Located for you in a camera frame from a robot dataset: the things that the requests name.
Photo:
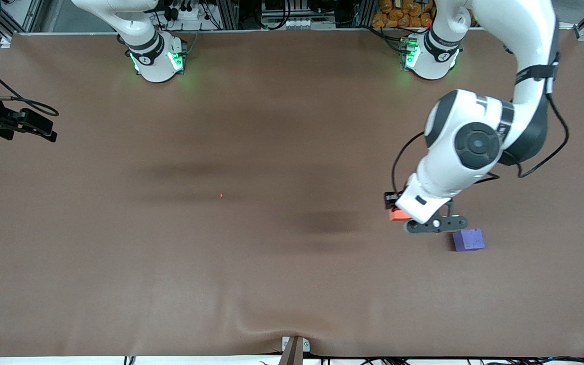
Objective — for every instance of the orange foam block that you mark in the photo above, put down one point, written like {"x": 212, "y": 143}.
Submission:
{"x": 397, "y": 215}

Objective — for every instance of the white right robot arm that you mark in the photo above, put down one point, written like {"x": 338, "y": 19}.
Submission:
{"x": 156, "y": 67}

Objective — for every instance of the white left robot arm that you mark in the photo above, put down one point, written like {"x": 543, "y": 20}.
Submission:
{"x": 449, "y": 167}

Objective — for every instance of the purple foam block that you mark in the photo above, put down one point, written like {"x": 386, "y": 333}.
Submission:
{"x": 468, "y": 241}

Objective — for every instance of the brown table mat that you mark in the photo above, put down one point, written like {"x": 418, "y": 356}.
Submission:
{"x": 292, "y": 279}

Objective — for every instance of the white power strip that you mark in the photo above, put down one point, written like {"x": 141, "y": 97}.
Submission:
{"x": 186, "y": 13}

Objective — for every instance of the orange snack bag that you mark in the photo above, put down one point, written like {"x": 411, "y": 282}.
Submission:
{"x": 401, "y": 14}

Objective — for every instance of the white connector row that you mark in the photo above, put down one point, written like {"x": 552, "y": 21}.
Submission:
{"x": 294, "y": 23}

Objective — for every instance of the grey metal clamp bracket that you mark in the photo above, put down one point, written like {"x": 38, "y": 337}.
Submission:
{"x": 306, "y": 345}

